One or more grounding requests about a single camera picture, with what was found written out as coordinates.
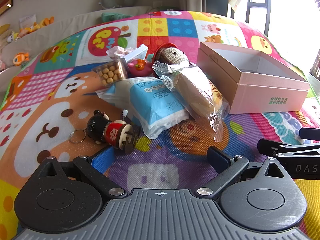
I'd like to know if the clear plastic box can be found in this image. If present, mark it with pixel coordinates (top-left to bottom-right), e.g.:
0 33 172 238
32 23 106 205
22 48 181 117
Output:
125 44 148 61

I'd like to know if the row of plush toys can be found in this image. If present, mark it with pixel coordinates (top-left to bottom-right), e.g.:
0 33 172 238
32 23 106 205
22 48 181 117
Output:
0 16 55 43

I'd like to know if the white paper bag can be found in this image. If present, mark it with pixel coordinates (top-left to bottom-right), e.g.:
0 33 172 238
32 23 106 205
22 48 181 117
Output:
19 15 37 29

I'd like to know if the pink cardboard box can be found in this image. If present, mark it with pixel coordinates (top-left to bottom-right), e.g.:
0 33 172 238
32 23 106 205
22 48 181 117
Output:
196 41 310 115

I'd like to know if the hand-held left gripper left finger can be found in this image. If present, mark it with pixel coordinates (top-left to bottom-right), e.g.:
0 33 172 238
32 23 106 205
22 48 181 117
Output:
37 147 127 198

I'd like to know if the blue white packet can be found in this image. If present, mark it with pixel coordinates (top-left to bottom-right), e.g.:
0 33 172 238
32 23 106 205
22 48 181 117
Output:
96 77 190 140

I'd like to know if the crochet doll with red hat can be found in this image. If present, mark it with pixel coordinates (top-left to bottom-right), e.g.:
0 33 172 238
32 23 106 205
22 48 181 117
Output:
149 43 193 67

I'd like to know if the colourful cartoon play mat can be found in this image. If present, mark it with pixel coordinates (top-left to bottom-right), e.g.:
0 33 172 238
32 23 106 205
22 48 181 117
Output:
0 10 320 240

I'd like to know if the clear bag of pink sweets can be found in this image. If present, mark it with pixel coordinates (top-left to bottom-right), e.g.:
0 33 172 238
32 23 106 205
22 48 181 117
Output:
106 46 135 60

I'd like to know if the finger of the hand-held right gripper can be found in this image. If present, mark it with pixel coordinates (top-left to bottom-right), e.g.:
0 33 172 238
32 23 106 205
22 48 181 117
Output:
299 127 320 140
257 138 320 159

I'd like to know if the black window frame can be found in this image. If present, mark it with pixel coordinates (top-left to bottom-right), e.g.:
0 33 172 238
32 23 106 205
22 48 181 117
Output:
226 0 269 35

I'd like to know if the clear-wrapped wafer snack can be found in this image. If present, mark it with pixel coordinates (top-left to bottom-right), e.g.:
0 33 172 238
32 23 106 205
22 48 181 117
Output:
152 60 230 142

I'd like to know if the green cloth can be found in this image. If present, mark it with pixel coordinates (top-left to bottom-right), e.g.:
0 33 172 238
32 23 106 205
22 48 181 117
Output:
101 12 137 23

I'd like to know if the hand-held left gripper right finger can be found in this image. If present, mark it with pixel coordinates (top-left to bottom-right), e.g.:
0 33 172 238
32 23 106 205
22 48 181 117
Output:
196 146 288 202

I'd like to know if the orange plush toy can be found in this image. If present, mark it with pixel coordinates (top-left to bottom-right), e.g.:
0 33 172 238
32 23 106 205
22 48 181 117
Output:
12 52 30 67

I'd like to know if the dark striped object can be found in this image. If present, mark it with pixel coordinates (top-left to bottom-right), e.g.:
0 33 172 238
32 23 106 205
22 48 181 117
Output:
310 50 320 80

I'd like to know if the clear jar of round snacks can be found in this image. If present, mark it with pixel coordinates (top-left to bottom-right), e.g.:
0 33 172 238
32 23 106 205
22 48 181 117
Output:
91 57 128 88

